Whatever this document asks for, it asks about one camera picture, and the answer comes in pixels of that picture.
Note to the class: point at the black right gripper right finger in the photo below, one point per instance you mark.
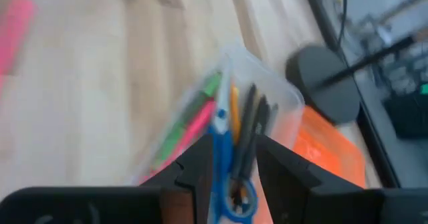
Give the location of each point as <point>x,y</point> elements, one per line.
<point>287,177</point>

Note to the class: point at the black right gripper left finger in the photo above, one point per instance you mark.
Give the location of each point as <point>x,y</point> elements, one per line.
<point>190,170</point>

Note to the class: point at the pink highlighter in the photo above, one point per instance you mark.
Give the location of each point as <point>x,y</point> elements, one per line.
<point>194,130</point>

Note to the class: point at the light green pen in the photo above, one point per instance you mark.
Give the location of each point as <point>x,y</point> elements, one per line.
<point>187,123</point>

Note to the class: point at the orange plastic box lid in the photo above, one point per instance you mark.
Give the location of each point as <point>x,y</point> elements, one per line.
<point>327,150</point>

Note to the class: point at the black pencil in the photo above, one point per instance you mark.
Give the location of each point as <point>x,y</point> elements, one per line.
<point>245,127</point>

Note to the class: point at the black pen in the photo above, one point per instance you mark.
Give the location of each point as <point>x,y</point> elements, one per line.
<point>261,117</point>

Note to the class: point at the orange pencil blue eraser cap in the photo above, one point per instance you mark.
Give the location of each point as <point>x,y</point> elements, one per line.
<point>234,113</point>

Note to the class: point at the clear plastic supply box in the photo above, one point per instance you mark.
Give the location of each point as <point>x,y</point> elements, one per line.
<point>267,83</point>

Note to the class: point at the thin pink pen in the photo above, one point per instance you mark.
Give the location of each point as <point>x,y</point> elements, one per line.
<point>15,30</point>

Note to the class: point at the black computer box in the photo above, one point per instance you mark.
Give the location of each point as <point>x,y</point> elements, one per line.
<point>408,117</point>

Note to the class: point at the white globe table lamp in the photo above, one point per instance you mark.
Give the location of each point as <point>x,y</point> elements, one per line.
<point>321,83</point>

